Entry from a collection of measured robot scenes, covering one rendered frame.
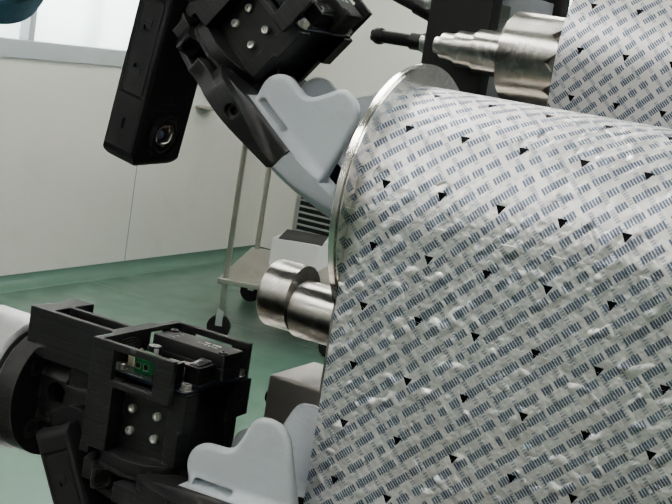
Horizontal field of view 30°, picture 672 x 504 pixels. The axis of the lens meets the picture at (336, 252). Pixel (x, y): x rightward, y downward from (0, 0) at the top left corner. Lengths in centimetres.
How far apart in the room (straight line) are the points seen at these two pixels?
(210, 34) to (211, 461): 23
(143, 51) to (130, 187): 553
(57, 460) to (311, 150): 21
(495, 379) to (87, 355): 23
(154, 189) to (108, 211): 35
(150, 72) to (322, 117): 12
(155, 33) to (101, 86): 524
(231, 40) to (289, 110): 5
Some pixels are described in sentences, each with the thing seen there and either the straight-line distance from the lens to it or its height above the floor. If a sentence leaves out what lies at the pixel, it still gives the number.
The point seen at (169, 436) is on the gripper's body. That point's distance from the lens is 65.
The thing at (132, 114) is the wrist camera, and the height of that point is 127.
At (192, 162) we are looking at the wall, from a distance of 664.
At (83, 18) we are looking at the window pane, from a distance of 588.
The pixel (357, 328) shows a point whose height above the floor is 120.
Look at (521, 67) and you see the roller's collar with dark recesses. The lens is 86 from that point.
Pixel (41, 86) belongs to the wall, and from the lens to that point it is 568.
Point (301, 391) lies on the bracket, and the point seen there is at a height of 113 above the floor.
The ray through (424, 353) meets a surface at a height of 119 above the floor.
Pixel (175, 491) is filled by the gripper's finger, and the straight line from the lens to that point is 63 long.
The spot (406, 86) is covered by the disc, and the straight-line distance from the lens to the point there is 63.
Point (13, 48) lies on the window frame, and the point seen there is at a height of 106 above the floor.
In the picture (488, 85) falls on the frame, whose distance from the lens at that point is 97.
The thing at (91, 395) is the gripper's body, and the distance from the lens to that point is 66.
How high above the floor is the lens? 133
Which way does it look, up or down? 10 degrees down
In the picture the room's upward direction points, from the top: 9 degrees clockwise
